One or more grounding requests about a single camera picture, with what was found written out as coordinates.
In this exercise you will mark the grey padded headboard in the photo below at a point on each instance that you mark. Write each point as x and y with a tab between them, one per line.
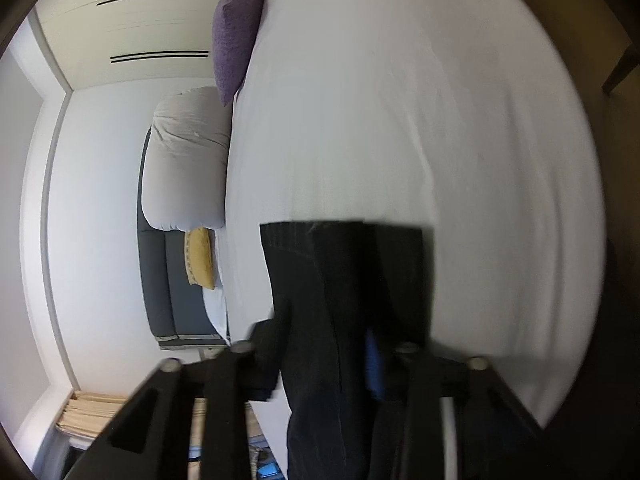
157	285

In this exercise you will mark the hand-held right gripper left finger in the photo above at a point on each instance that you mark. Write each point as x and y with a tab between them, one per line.
262	360

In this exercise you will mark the yellow pillow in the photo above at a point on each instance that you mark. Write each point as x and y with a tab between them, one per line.
200	260

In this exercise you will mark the white pillow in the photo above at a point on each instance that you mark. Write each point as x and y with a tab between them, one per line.
185	160
216	310

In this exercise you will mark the purple pillow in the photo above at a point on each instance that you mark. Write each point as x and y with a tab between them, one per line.
235	35

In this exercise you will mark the black pants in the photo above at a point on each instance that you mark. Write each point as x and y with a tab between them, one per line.
340	285

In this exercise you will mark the white bed sheet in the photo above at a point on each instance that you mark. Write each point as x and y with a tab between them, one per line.
400	110

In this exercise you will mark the beige curtain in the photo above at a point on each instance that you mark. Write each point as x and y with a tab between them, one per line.
85	415

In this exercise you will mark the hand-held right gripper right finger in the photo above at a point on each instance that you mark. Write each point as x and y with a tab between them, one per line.
373	366

